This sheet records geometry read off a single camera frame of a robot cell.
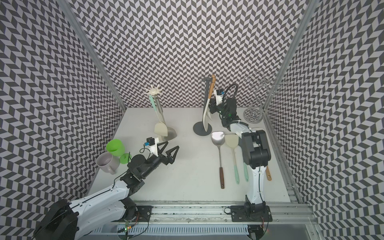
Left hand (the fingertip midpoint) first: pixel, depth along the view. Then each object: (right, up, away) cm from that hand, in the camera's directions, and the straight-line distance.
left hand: (173, 146), depth 76 cm
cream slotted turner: (-11, +9, +15) cm, 20 cm away
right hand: (+18, +26, +17) cm, 36 cm away
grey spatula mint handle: (+40, -17, +9) cm, 44 cm away
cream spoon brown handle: (+18, +18, +15) cm, 30 cm away
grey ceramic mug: (-35, -9, +1) cm, 36 cm away
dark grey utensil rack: (+13, +7, +30) cm, 34 cm away
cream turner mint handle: (+35, 0, +21) cm, 41 cm away
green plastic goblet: (-37, -3, +12) cm, 39 cm away
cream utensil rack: (-5, +5, +18) cm, 20 cm away
